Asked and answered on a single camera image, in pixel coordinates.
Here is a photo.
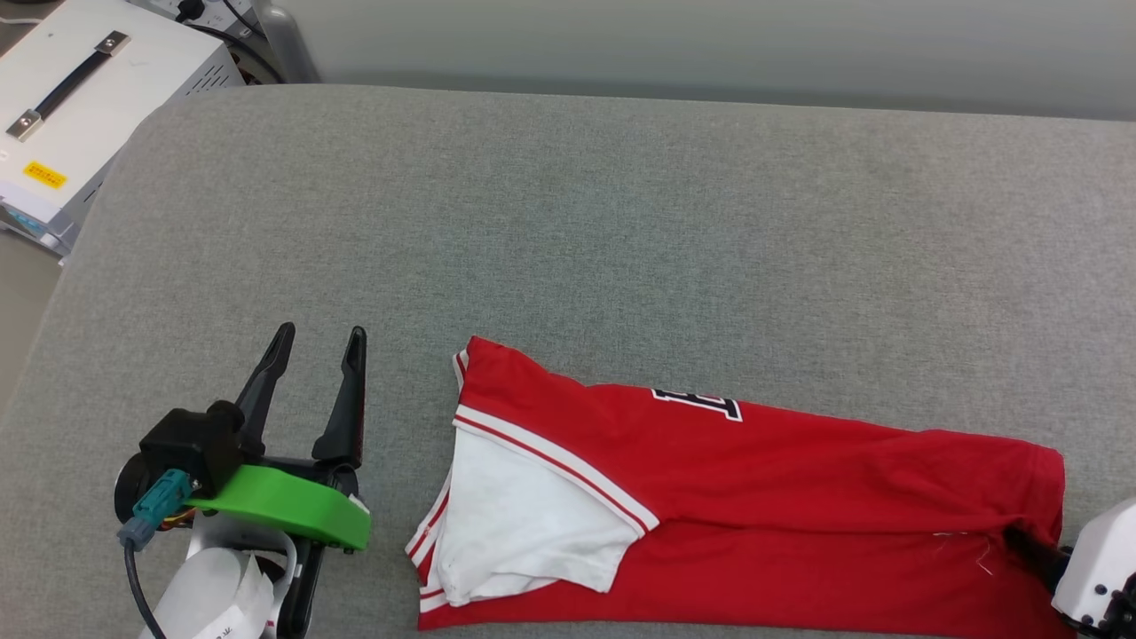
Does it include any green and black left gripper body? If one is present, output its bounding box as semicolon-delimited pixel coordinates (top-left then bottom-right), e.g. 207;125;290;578
186;457;372;553

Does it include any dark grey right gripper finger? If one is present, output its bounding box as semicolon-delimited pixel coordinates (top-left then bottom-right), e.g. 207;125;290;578
1007;528;1070;591

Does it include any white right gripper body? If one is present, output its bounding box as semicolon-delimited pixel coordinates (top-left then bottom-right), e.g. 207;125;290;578
1052;497;1136;639

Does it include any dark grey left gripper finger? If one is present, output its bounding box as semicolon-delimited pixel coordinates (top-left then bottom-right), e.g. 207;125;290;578
311;326;367;469
233;322;296;458

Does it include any red and white jersey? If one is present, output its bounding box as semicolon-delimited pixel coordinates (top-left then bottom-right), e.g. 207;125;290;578
406;335;1079;639

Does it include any white paper label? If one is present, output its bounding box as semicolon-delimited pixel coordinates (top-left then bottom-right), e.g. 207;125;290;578
142;548;276;639

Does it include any white equipment case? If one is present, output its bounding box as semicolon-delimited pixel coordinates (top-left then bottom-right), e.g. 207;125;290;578
0;0;245;258

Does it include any white power strip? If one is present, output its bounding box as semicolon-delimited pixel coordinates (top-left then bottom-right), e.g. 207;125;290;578
129;0;263;32

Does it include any black cable with teal connector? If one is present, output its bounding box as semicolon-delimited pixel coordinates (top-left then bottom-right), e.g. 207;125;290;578
118;469;196;639

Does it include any black power cable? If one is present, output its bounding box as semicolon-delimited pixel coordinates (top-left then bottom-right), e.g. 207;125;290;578
182;20;287;85

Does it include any grey rounded post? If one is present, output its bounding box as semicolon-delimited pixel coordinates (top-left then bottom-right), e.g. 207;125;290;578
256;3;320;85

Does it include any black case handle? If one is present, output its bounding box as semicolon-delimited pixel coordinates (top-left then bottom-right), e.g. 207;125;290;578
6;31;131;143

